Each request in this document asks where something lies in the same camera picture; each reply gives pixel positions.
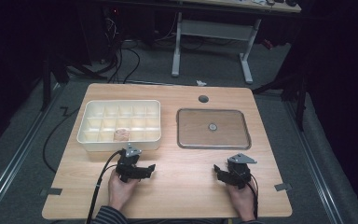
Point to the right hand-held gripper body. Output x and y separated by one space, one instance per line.
239 174

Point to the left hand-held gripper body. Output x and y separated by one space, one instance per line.
127 165

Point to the pale pink sock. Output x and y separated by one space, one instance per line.
121 134

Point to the cream divided storage box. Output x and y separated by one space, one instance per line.
118 107

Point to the person's right hand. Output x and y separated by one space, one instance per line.
240 199

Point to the person's left hand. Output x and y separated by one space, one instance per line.
121 191

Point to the small round metal disc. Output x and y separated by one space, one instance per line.
212 126

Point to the grey tape piece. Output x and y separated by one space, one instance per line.
51 191
282 187

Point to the white paper scrap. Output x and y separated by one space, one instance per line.
201 83

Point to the black metal stand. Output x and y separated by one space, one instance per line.
46 87
300 105

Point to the white-framed wooden desk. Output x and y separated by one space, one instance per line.
214 29

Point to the metal floor rail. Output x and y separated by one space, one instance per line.
311 155
17 155

